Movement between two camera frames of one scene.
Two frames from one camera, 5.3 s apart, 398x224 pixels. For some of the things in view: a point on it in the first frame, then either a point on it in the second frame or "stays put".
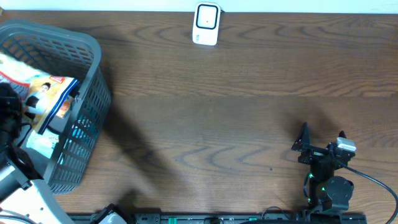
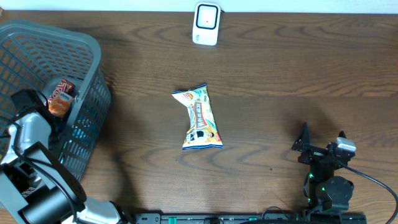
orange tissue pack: x=65 y=107 stays put
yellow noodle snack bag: x=43 y=97 -> x=203 y=130
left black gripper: x=7 y=105 -> x=61 y=122
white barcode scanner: x=206 y=23 stays put
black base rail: x=249 y=218 stays put
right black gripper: x=303 y=144 stays put
